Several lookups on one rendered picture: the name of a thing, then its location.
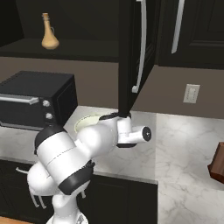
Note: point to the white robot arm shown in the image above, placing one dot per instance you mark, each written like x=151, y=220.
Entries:
x=62, y=151

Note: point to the white mixing bowl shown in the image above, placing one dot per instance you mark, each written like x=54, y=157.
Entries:
x=84, y=121

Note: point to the dark open cabinet door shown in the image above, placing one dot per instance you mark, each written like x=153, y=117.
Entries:
x=126, y=58

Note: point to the tan ceramic bottle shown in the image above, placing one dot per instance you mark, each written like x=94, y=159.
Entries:
x=50, y=40

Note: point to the dark closed cabinet door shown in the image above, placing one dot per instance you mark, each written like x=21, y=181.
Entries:
x=201, y=32

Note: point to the silver toaster oven knob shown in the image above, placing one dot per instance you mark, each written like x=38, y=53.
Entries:
x=46, y=103
x=49, y=116

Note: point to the dark base cabinets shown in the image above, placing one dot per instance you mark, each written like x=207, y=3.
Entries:
x=122, y=201

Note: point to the black toaster oven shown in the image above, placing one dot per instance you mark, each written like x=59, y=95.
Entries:
x=20, y=87

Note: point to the brown wooden block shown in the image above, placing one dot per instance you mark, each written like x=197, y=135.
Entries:
x=218, y=166

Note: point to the white wall outlet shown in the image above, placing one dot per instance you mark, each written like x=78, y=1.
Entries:
x=191, y=93

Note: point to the dark open wall cabinet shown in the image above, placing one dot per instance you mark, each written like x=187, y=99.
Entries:
x=84, y=29

